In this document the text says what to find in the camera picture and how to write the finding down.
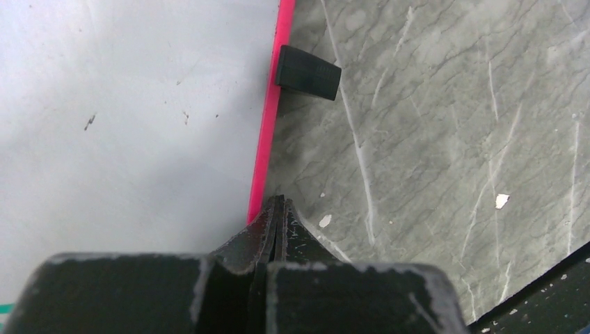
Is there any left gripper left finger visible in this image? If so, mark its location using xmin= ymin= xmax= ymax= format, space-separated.
xmin=2 ymin=197 xmax=279 ymax=333

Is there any pink framed whiteboard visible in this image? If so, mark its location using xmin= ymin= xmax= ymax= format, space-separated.
xmin=1 ymin=1 xmax=295 ymax=319

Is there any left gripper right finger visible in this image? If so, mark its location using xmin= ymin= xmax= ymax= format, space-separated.
xmin=264 ymin=196 xmax=468 ymax=333

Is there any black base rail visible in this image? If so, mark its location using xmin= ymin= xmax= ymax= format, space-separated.
xmin=469 ymin=244 xmax=589 ymax=334

